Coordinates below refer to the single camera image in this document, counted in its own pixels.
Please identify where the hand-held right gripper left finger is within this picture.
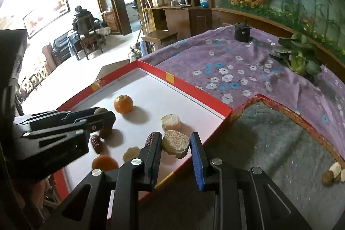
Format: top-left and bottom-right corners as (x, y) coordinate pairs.
(47, 132), (163, 230)

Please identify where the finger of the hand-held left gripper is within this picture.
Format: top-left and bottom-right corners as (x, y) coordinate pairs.
(12, 121), (105, 158)
(13, 108), (117, 137)

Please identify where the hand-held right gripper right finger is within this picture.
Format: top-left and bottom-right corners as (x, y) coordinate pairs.
(190, 132), (313, 230)

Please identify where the red date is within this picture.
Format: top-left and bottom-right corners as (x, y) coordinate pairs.
(145, 132), (157, 147)
(90, 134), (104, 154)

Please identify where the tangerine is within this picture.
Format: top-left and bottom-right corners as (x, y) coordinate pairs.
(92, 155), (119, 172)
(114, 95), (134, 114)

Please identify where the red tray with white inside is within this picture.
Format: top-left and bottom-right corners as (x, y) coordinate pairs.
(52, 59), (233, 220)

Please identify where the red box with grey lining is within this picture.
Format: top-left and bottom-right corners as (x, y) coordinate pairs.
(140, 94), (345, 230)

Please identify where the cardboard sheet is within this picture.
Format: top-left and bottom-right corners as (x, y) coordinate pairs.
(97, 59), (131, 80)

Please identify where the black sofa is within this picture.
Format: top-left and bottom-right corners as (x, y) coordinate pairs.
(51, 32), (78, 65)

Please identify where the metal kettle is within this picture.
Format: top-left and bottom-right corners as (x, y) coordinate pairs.
(128, 47), (141, 63)

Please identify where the wooden chair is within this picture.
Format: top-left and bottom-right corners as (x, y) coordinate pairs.
(73, 14), (107, 61)

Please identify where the wicker basket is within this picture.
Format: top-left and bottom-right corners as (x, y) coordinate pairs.
(102, 11), (118, 32)

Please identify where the purple floral tablecloth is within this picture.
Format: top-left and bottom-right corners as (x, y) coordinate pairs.
(140, 25), (345, 163)

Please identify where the black cylindrical holder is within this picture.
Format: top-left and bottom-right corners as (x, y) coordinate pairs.
(234, 21), (254, 43)

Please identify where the leafy green vegetable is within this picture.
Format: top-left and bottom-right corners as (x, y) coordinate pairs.
(269, 32), (328, 82)

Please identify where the framed wall painting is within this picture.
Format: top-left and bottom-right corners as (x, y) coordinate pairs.
(22, 0), (71, 39)

